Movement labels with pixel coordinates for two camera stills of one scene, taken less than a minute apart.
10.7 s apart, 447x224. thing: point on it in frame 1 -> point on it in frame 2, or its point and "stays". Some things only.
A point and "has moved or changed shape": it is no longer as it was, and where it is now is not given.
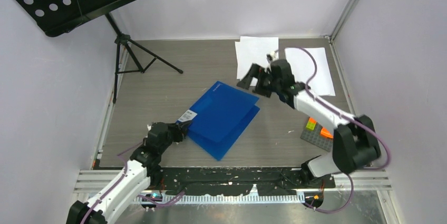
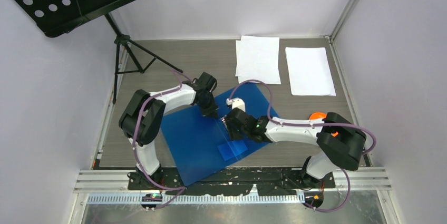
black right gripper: (255, 71) -> (232, 132)
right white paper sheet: (322, 84) stays
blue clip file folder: (219, 116) has moved or changed shape
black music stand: (58, 1) stays
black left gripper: (182, 126) -> (210, 112)
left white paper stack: (253, 49) stays
